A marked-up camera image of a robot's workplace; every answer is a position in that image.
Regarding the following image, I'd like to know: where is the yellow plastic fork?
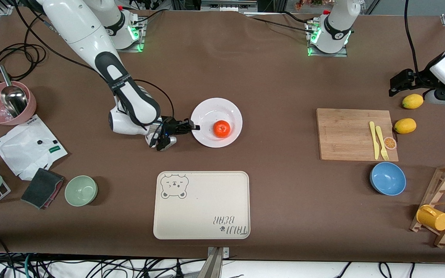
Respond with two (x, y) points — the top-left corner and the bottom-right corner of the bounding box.
(375, 126), (390, 161)

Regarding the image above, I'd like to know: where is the yellow plastic knife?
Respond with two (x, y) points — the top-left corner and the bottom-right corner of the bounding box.
(369, 121), (380, 160)

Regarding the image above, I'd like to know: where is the blue bowl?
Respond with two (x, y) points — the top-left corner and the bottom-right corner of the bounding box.
(370, 162), (407, 196)

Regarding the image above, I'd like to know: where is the pale green bowl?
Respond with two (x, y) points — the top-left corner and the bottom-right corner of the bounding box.
(65, 175), (99, 207)

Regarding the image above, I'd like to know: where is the yellow mug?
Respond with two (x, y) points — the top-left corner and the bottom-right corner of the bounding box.
(416, 205), (445, 232)

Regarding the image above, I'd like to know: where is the metal scoop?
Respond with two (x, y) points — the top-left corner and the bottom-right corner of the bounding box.
(0, 65), (28, 118)

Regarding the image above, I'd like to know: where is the white plastic bag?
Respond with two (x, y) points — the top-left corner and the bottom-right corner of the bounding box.
(0, 114), (68, 181)

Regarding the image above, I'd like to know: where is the white round plate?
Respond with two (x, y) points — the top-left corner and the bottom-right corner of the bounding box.
(190, 98), (243, 148)

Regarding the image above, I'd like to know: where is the aluminium camera mount beam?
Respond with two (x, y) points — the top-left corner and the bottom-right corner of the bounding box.
(201, 247), (230, 278)

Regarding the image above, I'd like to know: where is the orange fruit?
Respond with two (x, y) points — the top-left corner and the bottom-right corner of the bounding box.
(213, 120), (231, 138)

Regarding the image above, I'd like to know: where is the aluminium frame crossbar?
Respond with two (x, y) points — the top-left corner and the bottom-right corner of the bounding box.
(200, 0), (258, 12)

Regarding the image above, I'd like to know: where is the black left base cable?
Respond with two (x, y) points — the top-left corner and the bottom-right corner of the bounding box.
(244, 15), (312, 33)

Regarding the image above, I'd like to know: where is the dark grey folded cloth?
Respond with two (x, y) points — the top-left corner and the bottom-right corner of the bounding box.
(21, 168), (65, 210)

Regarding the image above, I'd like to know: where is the yellow lemon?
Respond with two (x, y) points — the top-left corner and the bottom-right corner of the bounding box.
(394, 118), (417, 134)
(402, 93), (424, 110)

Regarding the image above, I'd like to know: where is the beige bear print tray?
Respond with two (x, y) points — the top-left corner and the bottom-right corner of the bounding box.
(153, 171), (251, 240)

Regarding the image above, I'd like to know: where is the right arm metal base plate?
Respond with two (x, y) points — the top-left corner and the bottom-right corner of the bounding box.
(114, 17), (146, 53)

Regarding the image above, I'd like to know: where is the wooden cutting board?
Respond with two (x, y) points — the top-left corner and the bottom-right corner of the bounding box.
(316, 108), (399, 162)

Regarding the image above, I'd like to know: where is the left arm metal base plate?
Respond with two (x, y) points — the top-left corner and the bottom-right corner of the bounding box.
(307, 21), (348, 58)

